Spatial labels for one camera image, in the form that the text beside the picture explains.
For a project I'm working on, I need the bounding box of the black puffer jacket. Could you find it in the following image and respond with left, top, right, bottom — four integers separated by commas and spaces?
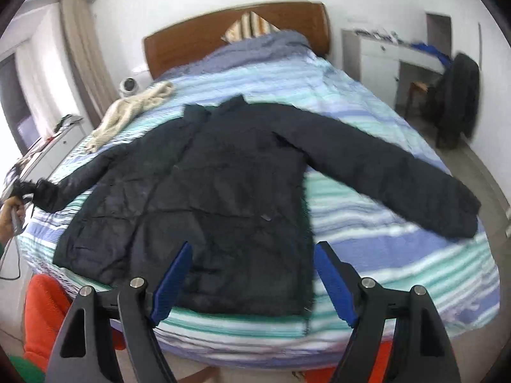
33, 97, 480, 316

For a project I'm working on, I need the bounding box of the person's left hand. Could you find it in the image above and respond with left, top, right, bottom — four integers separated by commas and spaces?
0, 196, 25, 245

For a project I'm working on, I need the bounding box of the white bedside cabinet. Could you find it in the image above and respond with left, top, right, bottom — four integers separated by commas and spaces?
4, 115, 92, 189

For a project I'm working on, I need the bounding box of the cream knitted sweater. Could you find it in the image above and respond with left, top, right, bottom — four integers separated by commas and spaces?
85, 81, 175, 153

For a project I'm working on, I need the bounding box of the beige curtain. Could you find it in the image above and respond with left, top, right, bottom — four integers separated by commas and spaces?
60, 0, 118, 128

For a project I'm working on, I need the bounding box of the brown wooden headboard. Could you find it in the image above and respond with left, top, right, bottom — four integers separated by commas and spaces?
143, 1, 331, 79

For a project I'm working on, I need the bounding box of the striped orange pillow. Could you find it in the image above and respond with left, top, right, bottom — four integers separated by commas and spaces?
222, 11, 280, 43

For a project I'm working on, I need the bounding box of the grey blue folded blanket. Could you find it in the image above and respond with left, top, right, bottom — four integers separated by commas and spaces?
154, 30, 314, 81

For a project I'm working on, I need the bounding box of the white desk with drawers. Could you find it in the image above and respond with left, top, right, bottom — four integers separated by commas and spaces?
341, 29, 444, 107

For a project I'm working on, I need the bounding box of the white round camera device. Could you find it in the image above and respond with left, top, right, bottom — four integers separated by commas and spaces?
119, 77, 140, 98

